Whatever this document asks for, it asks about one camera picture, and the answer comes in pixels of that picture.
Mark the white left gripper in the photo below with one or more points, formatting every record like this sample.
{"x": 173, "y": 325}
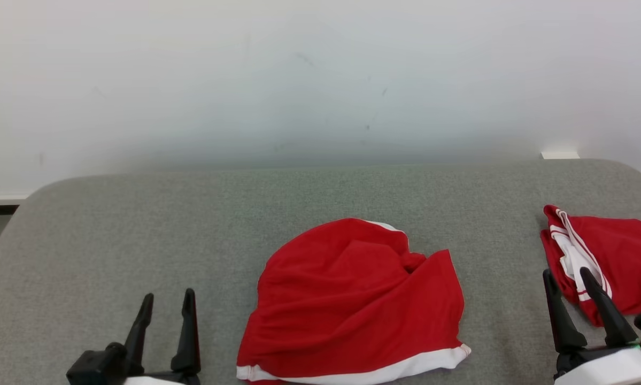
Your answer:
{"x": 160, "y": 379}

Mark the red shorts with white band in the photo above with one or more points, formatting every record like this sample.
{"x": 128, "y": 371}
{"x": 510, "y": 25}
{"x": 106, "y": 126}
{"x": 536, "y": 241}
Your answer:
{"x": 352, "y": 299}

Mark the red white basketball jersey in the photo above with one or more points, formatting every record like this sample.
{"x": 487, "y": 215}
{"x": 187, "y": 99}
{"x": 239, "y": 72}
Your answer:
{"x": 625, "y": 262}

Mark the grey fabric sofa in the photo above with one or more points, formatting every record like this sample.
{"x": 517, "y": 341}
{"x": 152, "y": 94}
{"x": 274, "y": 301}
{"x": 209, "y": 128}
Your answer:
{"x": 138, "y": 240}

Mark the small white wall block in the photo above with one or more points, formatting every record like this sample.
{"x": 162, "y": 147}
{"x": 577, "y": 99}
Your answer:
{"x": 560, "y": 155}

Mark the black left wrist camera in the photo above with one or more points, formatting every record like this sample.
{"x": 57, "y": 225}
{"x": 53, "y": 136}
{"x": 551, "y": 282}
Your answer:
{"x": 95, "y": 366}

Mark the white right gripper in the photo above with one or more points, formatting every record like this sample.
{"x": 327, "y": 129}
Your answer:
{"x": 609, "y": 369}

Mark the white wall baseboard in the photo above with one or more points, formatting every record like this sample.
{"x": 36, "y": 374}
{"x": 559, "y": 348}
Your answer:
{"x": 2, "y": 199}

